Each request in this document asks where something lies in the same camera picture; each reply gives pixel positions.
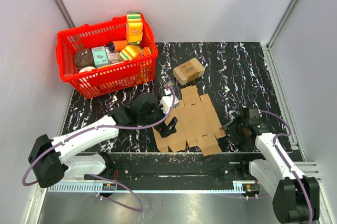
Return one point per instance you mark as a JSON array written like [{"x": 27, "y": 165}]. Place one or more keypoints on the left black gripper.
[{"x": 164, "y": 131}]

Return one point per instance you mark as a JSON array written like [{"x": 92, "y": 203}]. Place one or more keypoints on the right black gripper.
[{"x": 235, "y": 137}]

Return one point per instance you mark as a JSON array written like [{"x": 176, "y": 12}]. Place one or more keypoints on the brown cardboard box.
[{"x": 197, "y": 125}]

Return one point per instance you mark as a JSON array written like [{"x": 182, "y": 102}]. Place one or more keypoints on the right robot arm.
[{"x": 295, "y": 195}]

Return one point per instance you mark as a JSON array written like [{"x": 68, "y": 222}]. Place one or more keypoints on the teal small box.
[{"x": 100, "y": 57}]

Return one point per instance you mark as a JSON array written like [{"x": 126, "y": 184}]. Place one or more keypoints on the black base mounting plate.
[{"x": 224, "y": 165}]

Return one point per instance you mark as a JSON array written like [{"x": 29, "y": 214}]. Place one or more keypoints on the kitchen scouring pads pack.
[{"x": 188, "y": 71}]

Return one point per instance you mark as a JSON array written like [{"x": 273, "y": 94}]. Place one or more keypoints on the orange snack packet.
[{"x": 145, "y": 52}]

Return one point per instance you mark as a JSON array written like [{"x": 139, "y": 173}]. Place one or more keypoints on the yellow green striped sponge pack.
[{"x": 130, "y": 52}]

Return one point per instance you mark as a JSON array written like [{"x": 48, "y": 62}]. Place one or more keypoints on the red plastic shopping basket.
[{"x": 108, "y": 78}]

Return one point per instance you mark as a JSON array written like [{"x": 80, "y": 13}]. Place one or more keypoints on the pink packaged item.
[{"x": 114, "y": 58}]

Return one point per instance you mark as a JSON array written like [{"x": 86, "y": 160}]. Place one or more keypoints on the orange cylindrical can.
[{"x": 117, "y": 46}]

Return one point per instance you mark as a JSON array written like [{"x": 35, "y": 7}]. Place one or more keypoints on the white round item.
[{"x": 88, "y": 69}]

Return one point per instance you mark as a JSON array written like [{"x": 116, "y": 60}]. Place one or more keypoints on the orange yellow juice carton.
[{"x": 134, "y": 28}]

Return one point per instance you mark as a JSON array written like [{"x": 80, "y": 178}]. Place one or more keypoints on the brown round bread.
[{"x": 83, "y": 58}]

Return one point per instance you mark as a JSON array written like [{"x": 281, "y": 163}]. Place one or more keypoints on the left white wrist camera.
[{"x": 168, "y": 100}]

